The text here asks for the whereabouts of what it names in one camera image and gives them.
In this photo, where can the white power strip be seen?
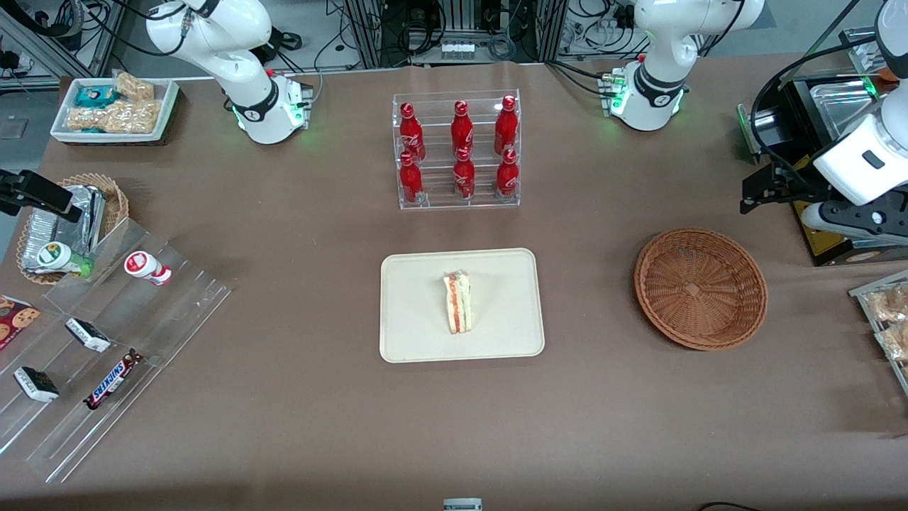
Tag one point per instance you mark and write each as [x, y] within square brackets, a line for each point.
[457, 50]

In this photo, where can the clear acrylic bottle rack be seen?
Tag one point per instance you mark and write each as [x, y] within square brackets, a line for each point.
[440, 191]

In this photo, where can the aluminium equipment frame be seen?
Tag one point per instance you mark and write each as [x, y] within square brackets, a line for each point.
[369, 35]

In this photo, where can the large rice cracker pack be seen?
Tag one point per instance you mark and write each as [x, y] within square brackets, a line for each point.
[113, 117]

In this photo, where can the clear acrylic stepped shelf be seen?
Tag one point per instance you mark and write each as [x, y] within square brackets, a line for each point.
[163, 319]

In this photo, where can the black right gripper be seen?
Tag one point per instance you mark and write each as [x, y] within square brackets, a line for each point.
[28, 189]

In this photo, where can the black food warmer appliance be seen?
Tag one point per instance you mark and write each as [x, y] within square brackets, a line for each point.
[823, 248]

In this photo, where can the steel warmer pan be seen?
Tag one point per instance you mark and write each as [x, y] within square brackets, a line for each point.
[844, 99]

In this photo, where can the beige plastic tray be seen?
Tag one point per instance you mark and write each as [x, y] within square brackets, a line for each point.
[411, 305]

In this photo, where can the teal snack packet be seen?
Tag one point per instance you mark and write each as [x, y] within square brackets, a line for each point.
[96, 96]

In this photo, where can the white rectangular snack tray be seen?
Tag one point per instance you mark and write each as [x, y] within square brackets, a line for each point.
[167, 106]

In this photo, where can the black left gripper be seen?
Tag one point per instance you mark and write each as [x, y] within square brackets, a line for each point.
[796, 183]

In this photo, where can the silver foil packet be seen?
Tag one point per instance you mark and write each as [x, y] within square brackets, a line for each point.
[64, 227]

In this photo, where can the red capped yogurt bottle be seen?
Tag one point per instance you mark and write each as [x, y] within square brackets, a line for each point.
[144, 265]

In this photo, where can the brown wicker basket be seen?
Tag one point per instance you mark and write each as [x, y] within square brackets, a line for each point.
[699, 287]

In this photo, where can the grey tray with snacks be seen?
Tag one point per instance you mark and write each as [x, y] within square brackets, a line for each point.
[869, 294]

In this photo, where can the light wicker basket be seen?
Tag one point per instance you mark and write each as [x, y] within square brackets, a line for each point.
[117, 202]

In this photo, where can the green capped yogurt bottle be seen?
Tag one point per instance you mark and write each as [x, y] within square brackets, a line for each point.
[57, 257]

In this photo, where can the snickers chocolate bar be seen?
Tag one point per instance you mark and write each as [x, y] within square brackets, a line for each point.
[113, 378]

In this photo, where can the black white snack bar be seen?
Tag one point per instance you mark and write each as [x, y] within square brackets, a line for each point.
[88, 334]
[35, 384]

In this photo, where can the triangle sandwich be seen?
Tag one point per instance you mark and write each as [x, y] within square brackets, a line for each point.
[457, 305]

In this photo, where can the small rice cracker pack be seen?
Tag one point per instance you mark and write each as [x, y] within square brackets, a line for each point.
[135, 86]

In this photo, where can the small grey device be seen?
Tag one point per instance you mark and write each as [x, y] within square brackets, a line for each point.
[462, 504]

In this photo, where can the chocolate chip cookie packet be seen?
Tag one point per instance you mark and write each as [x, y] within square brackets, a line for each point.
[18, 319]

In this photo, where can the red cola bottle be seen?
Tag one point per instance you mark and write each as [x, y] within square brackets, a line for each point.
[410, 135]
[507, 176]
[410, 183]
[462, 131]
[464, 177]
[506, 128]

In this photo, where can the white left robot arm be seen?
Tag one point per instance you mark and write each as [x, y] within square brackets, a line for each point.
[663, 64]

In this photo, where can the clear wrapped cracker pack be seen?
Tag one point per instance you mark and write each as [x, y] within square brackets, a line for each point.
[890, 305]
[895, 342]

